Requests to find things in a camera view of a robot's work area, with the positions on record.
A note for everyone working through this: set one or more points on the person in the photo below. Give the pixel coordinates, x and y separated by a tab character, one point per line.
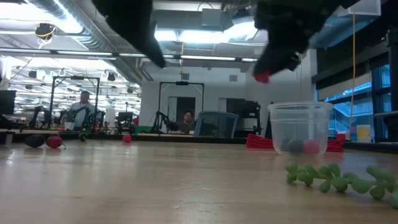
81	109
187	119

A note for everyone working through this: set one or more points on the black background robot arm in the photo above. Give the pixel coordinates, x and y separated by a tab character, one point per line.
161	119

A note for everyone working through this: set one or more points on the green artificial succulent plant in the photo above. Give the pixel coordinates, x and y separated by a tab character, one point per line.
339	183

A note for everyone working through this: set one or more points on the silver ceiling duct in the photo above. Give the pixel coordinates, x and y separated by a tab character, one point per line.
127	67

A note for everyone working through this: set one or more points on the black background monitor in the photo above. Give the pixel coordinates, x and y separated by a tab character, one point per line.
7	102

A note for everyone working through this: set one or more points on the clear plastic cup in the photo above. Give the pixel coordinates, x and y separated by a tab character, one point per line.
300	124

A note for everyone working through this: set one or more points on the yellow container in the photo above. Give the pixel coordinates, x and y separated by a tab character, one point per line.
363	132

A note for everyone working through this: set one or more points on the red cherry with stem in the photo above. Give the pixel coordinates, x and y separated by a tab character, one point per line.
54	142

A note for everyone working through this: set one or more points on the red cup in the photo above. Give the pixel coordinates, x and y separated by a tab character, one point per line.
340	137

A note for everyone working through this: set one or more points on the long ceiling light bar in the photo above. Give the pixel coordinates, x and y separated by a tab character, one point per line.
211	58

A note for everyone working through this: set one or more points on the red folded cloth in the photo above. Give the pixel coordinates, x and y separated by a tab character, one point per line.
258	143

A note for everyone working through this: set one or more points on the black background rig frame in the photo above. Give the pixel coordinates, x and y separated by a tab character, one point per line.
182	83
74	77

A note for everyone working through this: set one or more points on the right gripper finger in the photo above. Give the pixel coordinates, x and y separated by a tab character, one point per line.
294	62
273	62

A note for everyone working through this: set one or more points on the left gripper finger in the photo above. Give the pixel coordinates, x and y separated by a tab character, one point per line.
154	51

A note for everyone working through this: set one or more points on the red strawberry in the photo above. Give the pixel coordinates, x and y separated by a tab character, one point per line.
262	77

